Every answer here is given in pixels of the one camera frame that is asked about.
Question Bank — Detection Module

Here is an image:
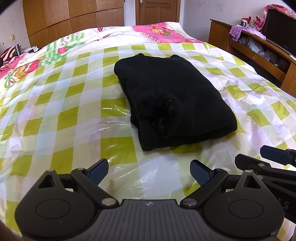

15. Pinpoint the wooden wardrobe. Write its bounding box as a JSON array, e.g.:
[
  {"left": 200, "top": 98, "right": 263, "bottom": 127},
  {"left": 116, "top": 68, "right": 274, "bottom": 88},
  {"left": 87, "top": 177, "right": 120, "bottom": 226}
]
[{"left": 23, "top": 0, "right": 124, "bottom": 48}]

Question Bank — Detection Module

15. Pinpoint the pink cloth on television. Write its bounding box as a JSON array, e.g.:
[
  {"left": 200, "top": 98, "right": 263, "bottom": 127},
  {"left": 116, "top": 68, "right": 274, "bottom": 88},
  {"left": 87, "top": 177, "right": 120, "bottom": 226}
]
[{"left": 240, "top": 4, "right": 295, "bottom": 31}]

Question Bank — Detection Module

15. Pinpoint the metal flask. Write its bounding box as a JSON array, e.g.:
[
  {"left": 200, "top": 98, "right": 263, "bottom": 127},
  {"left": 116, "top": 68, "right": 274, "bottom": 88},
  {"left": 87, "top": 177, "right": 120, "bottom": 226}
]
[{"left": 15, "top": 44, "right": 22, "bottom": 57}]

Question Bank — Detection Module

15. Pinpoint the wooden door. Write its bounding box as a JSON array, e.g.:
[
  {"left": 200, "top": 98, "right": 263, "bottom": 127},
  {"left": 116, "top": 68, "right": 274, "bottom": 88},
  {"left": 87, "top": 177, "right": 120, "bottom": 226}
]
[{"left": 135, "top": 0, "right": 181, "bottom": 25}]

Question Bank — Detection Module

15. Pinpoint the wooden side cabinet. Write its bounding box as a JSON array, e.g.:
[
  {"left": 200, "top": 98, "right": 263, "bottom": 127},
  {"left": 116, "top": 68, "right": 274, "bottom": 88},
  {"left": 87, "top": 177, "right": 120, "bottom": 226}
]
[{"left": 208, "top": 19, "right": 295, "bottom": 97}]

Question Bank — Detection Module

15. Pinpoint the red white striped cloth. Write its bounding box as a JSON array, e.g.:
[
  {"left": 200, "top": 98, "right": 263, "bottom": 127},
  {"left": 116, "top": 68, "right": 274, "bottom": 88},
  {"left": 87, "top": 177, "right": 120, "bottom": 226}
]
[{"left": 1, "top": 47, "right": 16, "bottom": 62}]

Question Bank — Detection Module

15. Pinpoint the checkered bed quilt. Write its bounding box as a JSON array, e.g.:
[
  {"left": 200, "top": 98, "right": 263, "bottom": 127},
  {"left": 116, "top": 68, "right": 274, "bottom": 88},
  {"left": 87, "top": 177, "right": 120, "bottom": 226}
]
[{"left": 1, "top": 22, "right": 295, "bottom": 233}]

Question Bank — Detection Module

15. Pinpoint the black television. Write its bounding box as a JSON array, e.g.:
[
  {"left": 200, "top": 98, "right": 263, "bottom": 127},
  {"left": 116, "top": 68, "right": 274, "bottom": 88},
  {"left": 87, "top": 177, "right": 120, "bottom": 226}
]
[{"left": 261, "top": 9, "right": 296, "bottom": 56}]

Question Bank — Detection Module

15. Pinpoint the black sweater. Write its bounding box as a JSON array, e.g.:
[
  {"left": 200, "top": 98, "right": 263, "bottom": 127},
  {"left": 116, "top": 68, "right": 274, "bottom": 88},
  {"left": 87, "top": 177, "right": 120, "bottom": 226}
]
[{"left": 114, "top": 53, "right": 237, "bottom": 151}]

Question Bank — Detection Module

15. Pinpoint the purple cloth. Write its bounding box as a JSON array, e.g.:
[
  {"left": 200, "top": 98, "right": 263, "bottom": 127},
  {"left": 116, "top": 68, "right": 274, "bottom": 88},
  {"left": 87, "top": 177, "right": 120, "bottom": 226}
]
[{"left": 229, "top": 25, "right": 266, "bottom": 42}]

